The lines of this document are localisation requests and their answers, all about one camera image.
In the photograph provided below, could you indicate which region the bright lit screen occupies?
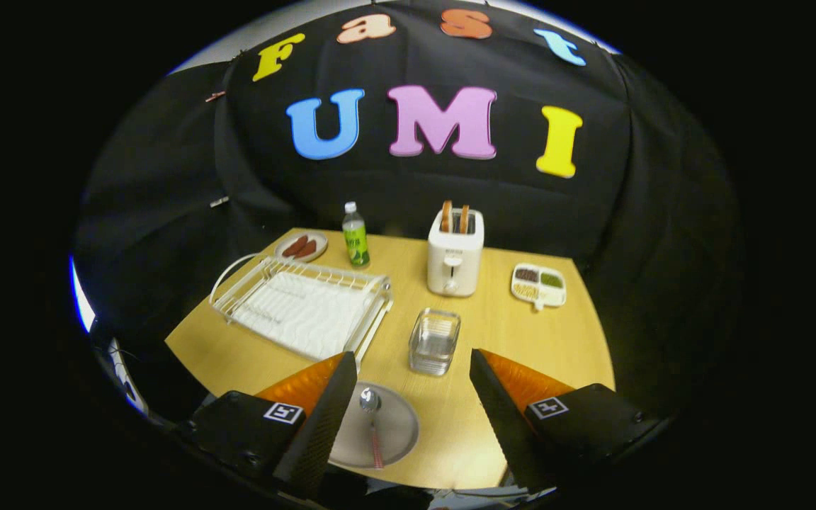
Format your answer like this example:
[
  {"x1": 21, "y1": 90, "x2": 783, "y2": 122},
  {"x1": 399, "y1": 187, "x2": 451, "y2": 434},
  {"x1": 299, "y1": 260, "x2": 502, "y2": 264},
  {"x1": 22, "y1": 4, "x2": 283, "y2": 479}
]
[{"x1": 69, "y1": 256, "x2": 97, "y2": 334}]

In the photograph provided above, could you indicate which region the white toaster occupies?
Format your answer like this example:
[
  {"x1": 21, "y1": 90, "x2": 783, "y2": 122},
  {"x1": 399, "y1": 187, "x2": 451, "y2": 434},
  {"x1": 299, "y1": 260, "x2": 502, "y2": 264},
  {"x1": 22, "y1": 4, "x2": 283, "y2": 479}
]
[{"x1": 427, "y1": 208, "x2": 485, "y2": 298}]

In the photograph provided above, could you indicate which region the metal wire basket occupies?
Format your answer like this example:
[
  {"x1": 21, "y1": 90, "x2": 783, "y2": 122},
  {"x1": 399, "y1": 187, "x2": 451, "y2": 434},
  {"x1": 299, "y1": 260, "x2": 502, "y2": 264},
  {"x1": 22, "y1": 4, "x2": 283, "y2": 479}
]
[{"x1": 409, "y1": 307, "x2": 462, "y2": 376}]

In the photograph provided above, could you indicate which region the metal spoon with red handle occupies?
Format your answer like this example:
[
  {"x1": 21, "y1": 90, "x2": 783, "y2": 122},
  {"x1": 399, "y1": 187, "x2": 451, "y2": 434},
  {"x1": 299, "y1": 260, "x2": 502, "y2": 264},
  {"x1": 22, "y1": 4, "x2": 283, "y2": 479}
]
[{"x1": 359, "y1": 388, "x2": 385, "y2": 470}]

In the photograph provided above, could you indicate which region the white divided dish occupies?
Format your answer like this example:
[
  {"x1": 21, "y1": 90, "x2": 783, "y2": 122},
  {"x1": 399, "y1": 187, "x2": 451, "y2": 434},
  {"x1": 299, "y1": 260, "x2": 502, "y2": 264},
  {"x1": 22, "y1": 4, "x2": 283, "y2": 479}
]
[{"x1": 511, "y1": 263, "x2": 567, "y2": 312}]

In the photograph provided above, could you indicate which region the white device with cables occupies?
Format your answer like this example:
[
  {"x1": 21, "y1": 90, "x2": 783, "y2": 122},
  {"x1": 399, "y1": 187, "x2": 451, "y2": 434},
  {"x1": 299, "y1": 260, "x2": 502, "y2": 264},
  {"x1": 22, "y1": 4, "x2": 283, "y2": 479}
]
[{"x1": 107, "y1": 339, "x2": 148, "y2": 415}]

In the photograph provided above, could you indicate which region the green tea bottle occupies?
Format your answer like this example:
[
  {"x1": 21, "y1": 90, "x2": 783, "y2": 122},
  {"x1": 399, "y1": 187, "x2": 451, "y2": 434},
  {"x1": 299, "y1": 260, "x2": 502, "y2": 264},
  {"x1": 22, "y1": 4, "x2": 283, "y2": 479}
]
[{"x1": 342, "y1": 201, "x2": 371, "y2": 268}]

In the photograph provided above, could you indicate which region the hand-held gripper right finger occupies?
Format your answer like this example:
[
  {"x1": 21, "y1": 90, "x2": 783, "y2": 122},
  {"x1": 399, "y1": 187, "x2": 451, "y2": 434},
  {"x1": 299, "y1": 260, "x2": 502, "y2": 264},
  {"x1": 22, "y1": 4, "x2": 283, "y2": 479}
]
[{"x1": 470, "y1": 348, "x2": 664, "y2": 493}]

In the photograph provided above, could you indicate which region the black backdrop cloth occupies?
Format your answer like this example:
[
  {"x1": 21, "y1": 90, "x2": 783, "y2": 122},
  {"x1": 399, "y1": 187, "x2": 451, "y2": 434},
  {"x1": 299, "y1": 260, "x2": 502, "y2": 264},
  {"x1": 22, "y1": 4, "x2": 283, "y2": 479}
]
[{"x1": 72, "y1": 0, "x2": 742, "y2": 426}]

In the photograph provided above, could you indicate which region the white wire dish rack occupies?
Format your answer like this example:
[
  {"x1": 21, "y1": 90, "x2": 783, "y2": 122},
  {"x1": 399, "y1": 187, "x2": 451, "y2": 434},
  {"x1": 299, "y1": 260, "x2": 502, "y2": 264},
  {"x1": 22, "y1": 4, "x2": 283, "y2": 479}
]
[{"x1": 210, "y1": 253, "x2": 393, "y2": 369}]

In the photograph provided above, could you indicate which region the round beige plate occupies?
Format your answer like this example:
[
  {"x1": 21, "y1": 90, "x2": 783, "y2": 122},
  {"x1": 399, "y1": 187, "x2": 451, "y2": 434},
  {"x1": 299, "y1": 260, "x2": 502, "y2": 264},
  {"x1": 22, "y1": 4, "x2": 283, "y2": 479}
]
[{"x1": 328, "y1": 381, "x2": 420, "y2": 470}]

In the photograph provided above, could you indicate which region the small beige sausage plate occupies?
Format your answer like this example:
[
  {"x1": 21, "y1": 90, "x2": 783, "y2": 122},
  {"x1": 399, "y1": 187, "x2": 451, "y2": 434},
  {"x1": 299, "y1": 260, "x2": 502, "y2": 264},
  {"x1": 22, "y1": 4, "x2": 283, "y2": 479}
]
[{"x1": 275, "y1": 231, "x2": 329, "y2": 263}]

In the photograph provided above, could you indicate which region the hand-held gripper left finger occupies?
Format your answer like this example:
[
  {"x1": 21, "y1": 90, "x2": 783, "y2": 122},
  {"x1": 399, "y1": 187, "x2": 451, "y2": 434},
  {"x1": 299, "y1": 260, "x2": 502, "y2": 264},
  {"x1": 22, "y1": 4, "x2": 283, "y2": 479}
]
[{"x1": 180, "y1": 351, "x2": 359, "y2": 500}]

